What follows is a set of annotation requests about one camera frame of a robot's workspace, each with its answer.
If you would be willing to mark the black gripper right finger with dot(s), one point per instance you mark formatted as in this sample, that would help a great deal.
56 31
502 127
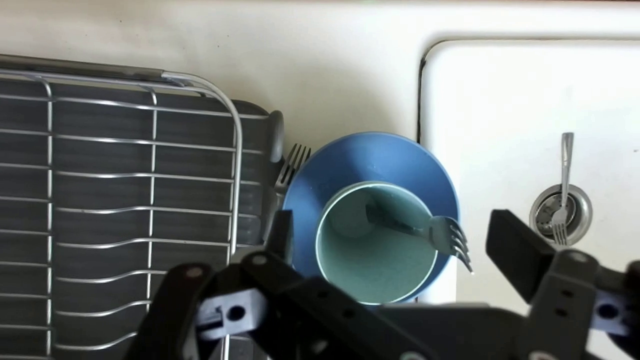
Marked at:
567 300

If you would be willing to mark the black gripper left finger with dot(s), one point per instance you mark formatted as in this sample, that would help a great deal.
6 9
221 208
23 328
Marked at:
307 312

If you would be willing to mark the light teal cup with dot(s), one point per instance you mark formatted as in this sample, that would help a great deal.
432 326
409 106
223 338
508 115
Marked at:
372 267

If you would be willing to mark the grey metal fork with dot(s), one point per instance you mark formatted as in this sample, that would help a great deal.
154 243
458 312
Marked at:
442 233

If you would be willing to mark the blue bowl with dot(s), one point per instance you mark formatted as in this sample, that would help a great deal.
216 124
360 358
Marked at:
372 156

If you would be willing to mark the metal sink drain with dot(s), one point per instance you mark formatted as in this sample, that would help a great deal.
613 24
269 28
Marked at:
581 210

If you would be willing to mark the white ceramic sink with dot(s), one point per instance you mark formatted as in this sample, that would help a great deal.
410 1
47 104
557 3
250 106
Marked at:
500 132

